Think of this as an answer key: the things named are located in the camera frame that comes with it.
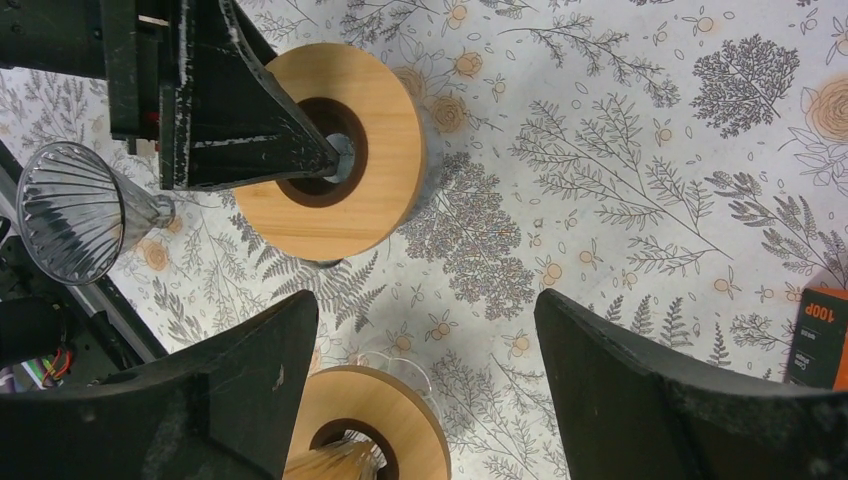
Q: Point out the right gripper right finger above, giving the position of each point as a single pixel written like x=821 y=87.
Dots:
x=630 y=408

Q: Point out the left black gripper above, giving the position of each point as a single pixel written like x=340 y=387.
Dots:
x=189 y=75

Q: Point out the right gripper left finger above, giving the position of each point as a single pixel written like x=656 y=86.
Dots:
x=223 y=408

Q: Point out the wooden ring holder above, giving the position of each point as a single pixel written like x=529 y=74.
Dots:
x=345 y=90
x=316 y=423

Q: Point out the brown paper coffee filter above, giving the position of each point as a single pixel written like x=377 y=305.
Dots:
x=341 y=460

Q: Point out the clear glass dripper cone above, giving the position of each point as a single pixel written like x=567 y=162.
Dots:
x=397 y=371

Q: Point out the orange coffee filter box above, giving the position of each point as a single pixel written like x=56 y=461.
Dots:
x=818 y=351

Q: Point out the floral tablecloth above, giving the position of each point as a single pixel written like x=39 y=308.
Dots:
x=679 y=168

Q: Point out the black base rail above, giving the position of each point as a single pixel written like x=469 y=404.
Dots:
x=54 y=335

